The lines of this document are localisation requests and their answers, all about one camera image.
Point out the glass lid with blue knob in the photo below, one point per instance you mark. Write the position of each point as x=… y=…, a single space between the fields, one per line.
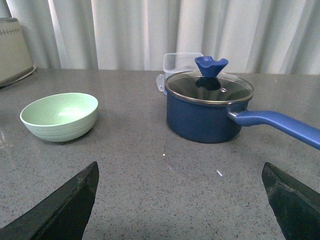
x=208 y=84

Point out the cream toaster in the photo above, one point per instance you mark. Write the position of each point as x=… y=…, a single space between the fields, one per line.
x=15 y=59

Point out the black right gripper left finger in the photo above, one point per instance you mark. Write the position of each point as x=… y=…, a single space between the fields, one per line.
x=63 y=215

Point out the clear plastic container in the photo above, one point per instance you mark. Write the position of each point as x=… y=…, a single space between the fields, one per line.
x=176 y=62

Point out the green bowl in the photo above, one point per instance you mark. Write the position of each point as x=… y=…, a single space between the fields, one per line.
x=61 y=117

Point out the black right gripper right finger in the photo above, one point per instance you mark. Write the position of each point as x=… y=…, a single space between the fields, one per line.
x=295 y=205

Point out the blue saucepan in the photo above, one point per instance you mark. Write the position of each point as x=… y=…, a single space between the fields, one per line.
x=210 y=124

